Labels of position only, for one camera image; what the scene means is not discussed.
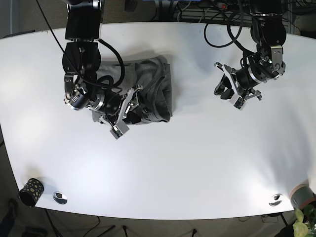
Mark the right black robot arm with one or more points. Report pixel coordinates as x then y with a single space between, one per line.
81 61

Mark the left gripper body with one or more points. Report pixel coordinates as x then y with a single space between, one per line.
243 82

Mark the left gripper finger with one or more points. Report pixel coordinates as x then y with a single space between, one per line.
224 89

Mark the table cable grommet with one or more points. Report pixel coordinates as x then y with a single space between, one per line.
60 198
275 200

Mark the left table cable grommet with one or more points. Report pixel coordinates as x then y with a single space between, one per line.
60 198

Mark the grey tape roll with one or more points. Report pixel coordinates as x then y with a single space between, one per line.
302 196

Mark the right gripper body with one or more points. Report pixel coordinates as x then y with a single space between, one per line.
117 113

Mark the right table cable grommet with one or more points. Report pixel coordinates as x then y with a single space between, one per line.
275 200

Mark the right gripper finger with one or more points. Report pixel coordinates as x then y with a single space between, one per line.
142 113

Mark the black gold-dotted cup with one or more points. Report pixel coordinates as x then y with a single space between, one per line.
31 192

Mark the green potted plant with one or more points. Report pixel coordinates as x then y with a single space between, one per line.
305 225

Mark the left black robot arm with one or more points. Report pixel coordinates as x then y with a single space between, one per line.
269 34

